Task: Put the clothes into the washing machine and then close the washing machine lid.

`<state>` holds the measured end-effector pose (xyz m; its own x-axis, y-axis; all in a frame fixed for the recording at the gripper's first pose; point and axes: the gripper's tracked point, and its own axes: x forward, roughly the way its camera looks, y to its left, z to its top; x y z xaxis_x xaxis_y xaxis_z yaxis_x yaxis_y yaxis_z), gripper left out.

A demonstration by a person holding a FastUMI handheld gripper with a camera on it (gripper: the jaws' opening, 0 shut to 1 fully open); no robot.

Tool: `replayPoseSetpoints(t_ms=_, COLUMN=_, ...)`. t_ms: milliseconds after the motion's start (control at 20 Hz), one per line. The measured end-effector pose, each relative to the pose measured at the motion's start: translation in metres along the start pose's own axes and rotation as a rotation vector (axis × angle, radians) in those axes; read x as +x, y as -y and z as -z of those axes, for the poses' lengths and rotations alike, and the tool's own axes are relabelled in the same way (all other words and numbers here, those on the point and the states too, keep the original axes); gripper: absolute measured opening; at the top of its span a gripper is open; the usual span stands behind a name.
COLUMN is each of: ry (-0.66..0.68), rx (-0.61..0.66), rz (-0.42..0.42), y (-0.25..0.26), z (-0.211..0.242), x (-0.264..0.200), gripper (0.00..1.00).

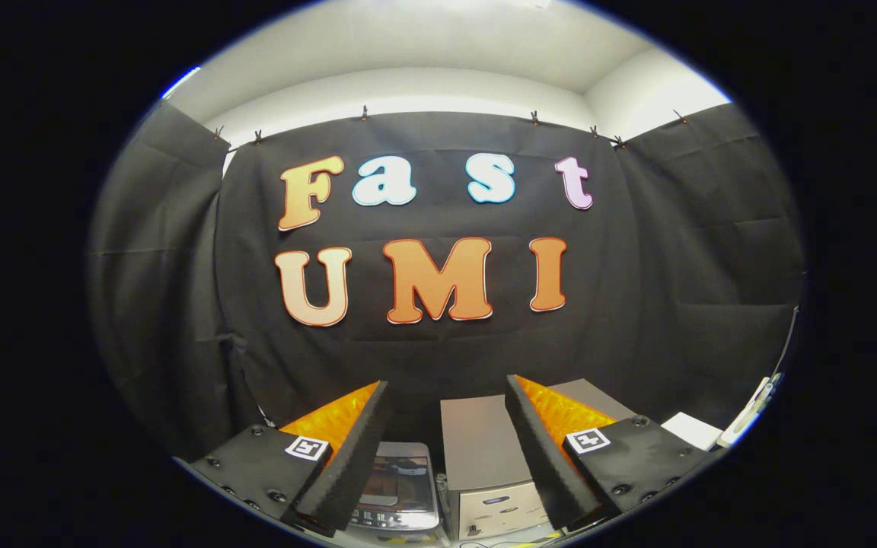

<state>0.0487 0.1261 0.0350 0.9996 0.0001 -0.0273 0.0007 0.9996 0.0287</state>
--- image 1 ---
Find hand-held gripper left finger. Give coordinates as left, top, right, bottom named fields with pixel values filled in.
left=174, top=381, right=394, bottom=537

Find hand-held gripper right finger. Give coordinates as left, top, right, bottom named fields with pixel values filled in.
left=505, top=374, right=713, bottom=532

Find small grey washing machine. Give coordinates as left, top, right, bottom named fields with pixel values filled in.
left=347, top=441, right=441, bottom=534

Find grey metal box appliance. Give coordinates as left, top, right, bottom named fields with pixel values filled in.
left=438, top=378, right=641, bottom=543

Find white paper sheet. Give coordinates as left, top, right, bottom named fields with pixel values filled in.
left=662, top=412, right=723, bottom=451

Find white device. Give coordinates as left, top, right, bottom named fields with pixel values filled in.
left=716, top=371, right=784, bottom=450

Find black backdrop cloth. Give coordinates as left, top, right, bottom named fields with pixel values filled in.
left=88, top=99, right=805, bottom=465

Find row of black cloth clips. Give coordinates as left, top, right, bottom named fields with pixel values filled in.
left=212, top=105, right=690, bottom=149

